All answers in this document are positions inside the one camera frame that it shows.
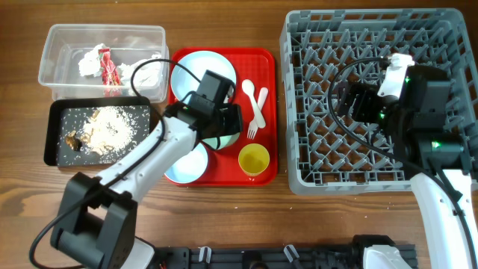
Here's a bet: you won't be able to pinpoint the light blue plate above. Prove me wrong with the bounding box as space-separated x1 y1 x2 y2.
170 51 237 104

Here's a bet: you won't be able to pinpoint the black food waste tray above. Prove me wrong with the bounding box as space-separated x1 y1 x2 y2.
43 96 155 167

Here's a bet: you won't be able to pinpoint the light blue small bowl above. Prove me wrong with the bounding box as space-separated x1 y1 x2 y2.
165 143 208 184

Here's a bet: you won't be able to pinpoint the crumpled white tissue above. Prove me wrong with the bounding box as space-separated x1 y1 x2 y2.
78 43 106 77
117 54 162 87

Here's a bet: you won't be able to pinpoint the grey dishwasher rack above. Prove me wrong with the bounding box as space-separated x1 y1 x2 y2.
279 8 477 195

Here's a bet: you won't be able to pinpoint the yellow cup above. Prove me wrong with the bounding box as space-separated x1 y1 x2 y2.
238 143 270 176

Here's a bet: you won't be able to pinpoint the white plastic fork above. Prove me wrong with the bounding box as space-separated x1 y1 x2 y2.
246 87 270 140

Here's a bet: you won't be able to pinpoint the red serving tray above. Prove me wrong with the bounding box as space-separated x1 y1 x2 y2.
173 47 278 187

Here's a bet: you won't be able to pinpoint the clear plastic waste bin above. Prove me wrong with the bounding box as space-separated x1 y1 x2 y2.
38 24 170 102

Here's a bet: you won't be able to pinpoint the white plastic spoon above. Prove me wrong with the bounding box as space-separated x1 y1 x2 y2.
241 79 266 129

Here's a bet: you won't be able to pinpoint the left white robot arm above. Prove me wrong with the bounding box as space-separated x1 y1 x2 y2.
49 102 242 268

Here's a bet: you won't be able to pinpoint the crumpled white tissue left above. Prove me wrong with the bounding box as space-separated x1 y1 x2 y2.
78 43 106 77

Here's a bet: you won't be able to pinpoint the crumpled white tissue right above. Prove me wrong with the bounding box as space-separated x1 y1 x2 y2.
117 54 162 87

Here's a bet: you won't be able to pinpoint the rice and food scraps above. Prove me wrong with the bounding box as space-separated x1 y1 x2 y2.
56 105 150 167

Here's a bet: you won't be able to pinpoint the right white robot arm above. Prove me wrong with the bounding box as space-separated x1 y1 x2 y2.
330 78 477 268

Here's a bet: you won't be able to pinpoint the red snack wrapper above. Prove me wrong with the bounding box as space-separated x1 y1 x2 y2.
99 48 121 86

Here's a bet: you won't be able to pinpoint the green bowl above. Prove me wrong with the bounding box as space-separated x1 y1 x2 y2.
203 132 240 150

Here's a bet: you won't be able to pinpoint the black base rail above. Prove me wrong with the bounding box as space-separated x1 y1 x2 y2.
149 244 419 269

